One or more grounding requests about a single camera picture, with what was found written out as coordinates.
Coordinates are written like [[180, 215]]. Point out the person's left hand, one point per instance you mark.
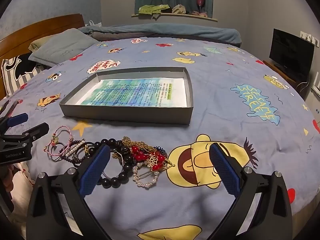
[[7, 180]]

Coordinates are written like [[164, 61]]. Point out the pink objects on sill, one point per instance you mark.
[[200, 13]]

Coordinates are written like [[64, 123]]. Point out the black television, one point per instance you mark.
[[290, 50]]

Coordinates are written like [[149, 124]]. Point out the blue folded duvet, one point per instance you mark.
[[175, 31]]

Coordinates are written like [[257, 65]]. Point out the printed paper sheet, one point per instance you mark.
[[130, 92]]

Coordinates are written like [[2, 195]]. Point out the grey cardboard tray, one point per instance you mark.
[[125, 117]]

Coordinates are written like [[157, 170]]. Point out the gold star pendant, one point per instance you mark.
[[152, 160]]

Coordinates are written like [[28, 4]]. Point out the wooden television stand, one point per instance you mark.
[[275, 68]]

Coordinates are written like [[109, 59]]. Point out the white plastic bag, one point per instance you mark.
[[92, 23]]

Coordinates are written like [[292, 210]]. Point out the striped black white pillow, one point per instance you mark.
[[10, 85]]

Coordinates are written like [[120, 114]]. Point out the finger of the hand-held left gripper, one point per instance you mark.
[[37, 130], [17, 119]]

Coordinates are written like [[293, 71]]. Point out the green cloth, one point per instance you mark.
[[150, 9]]

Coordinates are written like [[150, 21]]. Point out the white red printed cloth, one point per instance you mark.
[[21, 180]]

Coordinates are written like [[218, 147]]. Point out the window sill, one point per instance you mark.
[[187, 15]]

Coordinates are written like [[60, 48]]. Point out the white wall switch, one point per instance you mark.
[[310, 38]]

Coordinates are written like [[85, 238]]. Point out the wooden headboard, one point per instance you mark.
[[37, 27]]

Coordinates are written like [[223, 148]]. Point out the olive pillow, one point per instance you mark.
[[37, 43]]

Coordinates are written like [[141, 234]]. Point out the beige crumpled object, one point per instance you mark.
[[178, 9]]

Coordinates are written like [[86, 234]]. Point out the grey-blue pillow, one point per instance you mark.
[[62, 46]]

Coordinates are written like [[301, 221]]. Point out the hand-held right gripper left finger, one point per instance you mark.
[[96, 170]]

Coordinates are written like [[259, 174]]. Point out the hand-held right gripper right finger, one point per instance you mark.
[[225, 172]]

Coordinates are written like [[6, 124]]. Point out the blue cartoon printed bedsheet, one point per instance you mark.
[[212, 85]]

